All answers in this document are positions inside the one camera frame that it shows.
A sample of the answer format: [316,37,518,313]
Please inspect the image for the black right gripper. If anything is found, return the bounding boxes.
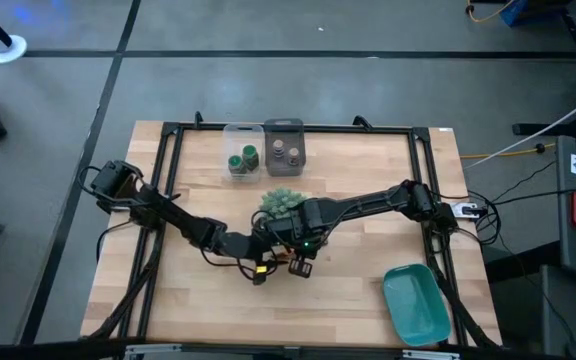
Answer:
[263,215,319,279]

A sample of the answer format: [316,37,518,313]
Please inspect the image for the black desk foot bar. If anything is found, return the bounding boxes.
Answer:
[511,99,576,137]

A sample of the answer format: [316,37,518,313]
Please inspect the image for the black bottom rail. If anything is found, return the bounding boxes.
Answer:
[0,338,576,360]

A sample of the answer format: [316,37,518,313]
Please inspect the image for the green lid spice jar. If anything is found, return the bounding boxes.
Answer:
[227,154,247,175]
[241,144,260,172]

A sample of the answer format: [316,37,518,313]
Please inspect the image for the black aluminium table frame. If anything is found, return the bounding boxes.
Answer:
[85,110,502,351]

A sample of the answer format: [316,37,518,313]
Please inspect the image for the black floor cable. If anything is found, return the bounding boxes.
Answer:
[492,183,576,204]

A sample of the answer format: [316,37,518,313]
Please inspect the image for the teal plastic tray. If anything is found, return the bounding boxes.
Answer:
[381,263,453,348]

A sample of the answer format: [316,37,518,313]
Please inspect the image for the wide black clamp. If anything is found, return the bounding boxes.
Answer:
[351,114,375,132]

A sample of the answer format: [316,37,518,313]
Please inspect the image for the dark grey cabinet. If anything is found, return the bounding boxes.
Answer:
[540,264,576,360]

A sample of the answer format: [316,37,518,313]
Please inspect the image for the blue box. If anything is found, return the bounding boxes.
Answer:
[498,0,532,27]

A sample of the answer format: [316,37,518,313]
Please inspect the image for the silver bracket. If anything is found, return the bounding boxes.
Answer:
[401,348,462,360]
[124,343,184,360]

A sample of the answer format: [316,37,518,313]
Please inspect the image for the grey plastic bin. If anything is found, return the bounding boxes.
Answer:
[262,117,307,178]

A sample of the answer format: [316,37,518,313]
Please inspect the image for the green succulent plant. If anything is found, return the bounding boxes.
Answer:
[259,187,307,221]

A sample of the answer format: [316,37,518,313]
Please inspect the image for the long yellow floor cable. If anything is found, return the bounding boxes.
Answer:
[460,123,576,160]

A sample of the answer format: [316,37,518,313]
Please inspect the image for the short yellow cable loop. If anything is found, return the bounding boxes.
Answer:
[464,0,517,24]

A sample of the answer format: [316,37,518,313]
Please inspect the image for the clear plastic bin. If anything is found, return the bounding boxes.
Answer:
[222,123,265,184]

